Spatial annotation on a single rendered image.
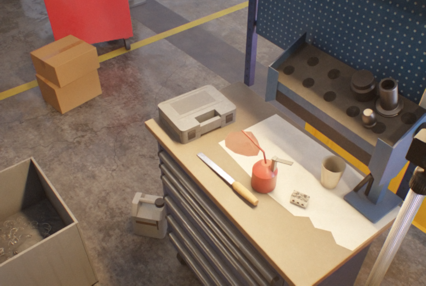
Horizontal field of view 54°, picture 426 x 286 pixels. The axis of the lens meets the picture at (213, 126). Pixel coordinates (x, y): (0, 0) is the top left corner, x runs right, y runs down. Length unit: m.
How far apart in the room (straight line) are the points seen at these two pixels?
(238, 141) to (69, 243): 0.90
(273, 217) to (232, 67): 2.52
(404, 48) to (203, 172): 0.76
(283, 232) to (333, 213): 0.19
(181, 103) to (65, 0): 2.28
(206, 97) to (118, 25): 2.33
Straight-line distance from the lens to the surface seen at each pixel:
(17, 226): 2.38
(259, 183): 1.41
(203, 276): 2.01
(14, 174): 2.31
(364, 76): 1.29
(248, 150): 1.56
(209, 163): 1.51
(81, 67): 3.33
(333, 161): 1.49
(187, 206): 1.70
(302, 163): 1.56
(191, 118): 1.60
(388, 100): 1.24
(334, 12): 1.43
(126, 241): 2.51
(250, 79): 1.88
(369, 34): 1.37
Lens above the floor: 2.05
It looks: 41 degrees down
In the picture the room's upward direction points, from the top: straight up
